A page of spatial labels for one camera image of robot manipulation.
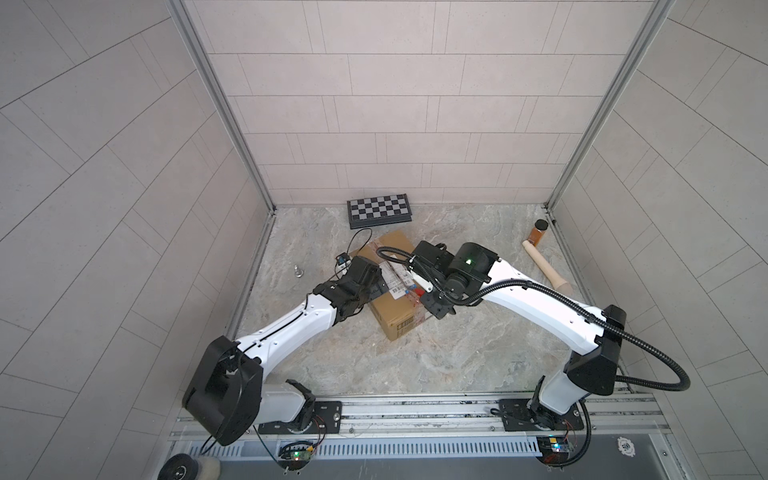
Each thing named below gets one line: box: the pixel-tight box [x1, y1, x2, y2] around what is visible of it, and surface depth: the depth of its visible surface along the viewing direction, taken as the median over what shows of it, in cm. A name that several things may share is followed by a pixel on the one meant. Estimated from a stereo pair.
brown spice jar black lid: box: [528, 219, 549, 247], surface depth 102 cm
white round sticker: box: [617, 436, 635, 457], surface depth 69 cm
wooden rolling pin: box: [522, 240, 573, 298], surface depth 98 cm
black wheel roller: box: [157, 453, 199, 480], surface depth 57 cm
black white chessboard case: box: [347, 193, 413, 230], surface depth 114 cm
